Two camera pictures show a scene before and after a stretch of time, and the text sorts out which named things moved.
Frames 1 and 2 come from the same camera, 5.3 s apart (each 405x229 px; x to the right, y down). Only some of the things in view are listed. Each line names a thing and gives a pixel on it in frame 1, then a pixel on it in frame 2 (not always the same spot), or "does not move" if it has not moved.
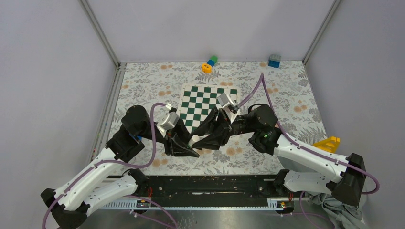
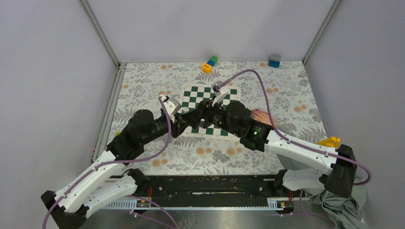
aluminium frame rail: (101, 136) does not move
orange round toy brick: (207, 68) does not move
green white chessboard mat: (197, 101) does not move
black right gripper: (214, 141) → (206, 109)
